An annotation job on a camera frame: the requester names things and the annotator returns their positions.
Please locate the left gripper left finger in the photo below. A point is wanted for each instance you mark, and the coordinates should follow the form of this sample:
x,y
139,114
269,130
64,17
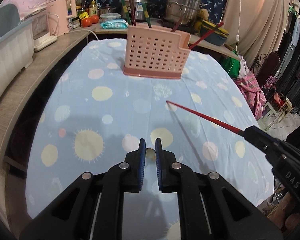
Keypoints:
x,y
141,162

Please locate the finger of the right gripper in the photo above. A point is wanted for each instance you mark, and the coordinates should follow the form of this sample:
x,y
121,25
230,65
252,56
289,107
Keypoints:
x,y
260,139

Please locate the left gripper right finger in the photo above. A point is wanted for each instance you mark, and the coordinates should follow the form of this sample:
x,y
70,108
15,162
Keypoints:
x,y
159,158

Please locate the gold flower spoon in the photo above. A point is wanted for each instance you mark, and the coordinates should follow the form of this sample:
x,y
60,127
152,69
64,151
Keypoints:
x,y
150,154

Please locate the bright red chopstick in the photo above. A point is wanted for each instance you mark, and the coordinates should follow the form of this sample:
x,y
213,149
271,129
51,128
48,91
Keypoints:
x,y
224,125
210,32

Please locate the dark red chopstick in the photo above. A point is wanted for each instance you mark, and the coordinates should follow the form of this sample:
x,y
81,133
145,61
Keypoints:
x,y
177,24
132,7

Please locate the pink floral cloth pile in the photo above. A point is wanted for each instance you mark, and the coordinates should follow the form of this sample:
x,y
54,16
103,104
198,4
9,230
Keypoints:
x,y
252,93

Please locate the light blue dotted tablecloth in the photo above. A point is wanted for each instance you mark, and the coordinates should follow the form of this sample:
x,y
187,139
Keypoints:
x,y
96,115

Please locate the dark wooden chair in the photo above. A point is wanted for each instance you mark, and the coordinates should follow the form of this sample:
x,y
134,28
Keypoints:
x,y
269,65

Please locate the green bag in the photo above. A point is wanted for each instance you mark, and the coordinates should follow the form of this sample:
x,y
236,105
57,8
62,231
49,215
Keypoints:
x,y
231,66

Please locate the pink perforated utensil basket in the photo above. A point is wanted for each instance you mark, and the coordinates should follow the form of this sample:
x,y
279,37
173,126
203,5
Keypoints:
x,y
156,52

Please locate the dark blue tub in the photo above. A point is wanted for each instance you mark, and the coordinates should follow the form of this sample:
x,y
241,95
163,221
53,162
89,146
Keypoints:
x,y
217,38

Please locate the blue wet wipes pack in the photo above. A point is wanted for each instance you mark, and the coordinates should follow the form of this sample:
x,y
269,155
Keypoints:
x,y
115,24

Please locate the red tomato left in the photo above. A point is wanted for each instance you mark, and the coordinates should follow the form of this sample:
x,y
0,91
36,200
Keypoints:
x,y
86,22

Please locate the red tomato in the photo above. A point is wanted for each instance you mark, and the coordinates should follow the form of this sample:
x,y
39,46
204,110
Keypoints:
x,y
94,19
86,22

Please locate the red tomato right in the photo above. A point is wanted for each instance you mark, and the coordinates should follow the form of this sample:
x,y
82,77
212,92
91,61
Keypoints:
x,y
94,19

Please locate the white small appliance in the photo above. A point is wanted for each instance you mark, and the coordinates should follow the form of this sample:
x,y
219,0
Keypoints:
x,y
40,28

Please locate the yellow oil bottle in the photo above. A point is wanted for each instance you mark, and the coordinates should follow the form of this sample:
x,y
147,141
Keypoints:
x,y
93,8

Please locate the large steel steamer pot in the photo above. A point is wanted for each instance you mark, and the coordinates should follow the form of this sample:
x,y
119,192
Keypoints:
x,y
187,9

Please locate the silver rice cooker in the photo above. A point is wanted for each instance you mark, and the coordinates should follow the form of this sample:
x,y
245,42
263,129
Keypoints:
x,y
138,9

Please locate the pink kettle appliance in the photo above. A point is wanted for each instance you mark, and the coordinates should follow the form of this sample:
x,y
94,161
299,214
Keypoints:
x,y
60,14

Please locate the white dish rack bin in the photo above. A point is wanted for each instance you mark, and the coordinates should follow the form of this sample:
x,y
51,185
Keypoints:
x,y
16,45

